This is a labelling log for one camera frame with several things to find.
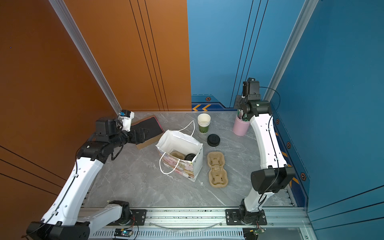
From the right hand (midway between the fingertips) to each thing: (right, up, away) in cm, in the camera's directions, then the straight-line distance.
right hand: (242, 99), depth 77 cm
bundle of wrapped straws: (+6, -7, +22) cm, 24 cm away
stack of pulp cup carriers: (-12, -43, +8) cm, 45 cm away
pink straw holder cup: (+7, -15, +27) cm, 31 cm away
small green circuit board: (-59, -65, -6) cm, 88 cm away
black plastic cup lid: (-28, -30, +1) cm, 41 cm away
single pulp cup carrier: (-32, -27, -12) cm, 44 cm away
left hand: (-51, -14, -4) cm, 53 cm away
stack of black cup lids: (-13, -23, +23) cm, 35 cm away
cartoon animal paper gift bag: (-34, -30, +14) cm, 47 cm away
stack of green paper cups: (-19, -11, +21) cm, 31 cm away
